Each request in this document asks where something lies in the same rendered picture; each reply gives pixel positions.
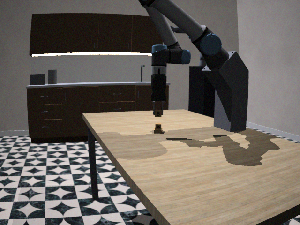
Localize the tan calendar cube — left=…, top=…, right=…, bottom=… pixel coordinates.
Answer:
left=155, top=110, right=162, bottom=117
left=155, top=123, right=161, bottom=130

